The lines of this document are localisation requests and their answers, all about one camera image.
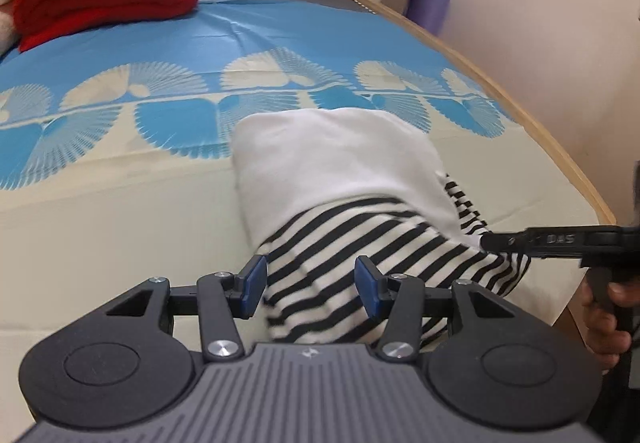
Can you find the person's right hand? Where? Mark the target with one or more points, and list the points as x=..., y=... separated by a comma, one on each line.
x=607, y=333

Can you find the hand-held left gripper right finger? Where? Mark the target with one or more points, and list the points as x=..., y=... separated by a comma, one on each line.
x=367, y=290

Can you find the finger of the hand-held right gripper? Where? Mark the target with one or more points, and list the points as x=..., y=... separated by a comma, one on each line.
x=550, y=240

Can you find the black white striped shirt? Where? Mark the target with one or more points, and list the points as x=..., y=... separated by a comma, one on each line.
x=325, y=158

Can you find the wooden bed frame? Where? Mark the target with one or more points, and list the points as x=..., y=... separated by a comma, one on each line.
x=604, y=213

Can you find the purple rolled mat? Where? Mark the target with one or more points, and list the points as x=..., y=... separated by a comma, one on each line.
x=427, y=5

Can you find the cream folded blanket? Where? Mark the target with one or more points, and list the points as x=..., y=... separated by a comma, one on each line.
x=10, y=3

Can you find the blue cream printed bed sheet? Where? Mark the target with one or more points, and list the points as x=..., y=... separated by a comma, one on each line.
x=275, y=33

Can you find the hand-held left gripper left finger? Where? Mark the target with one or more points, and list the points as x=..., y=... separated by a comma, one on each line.
x=255, y=290

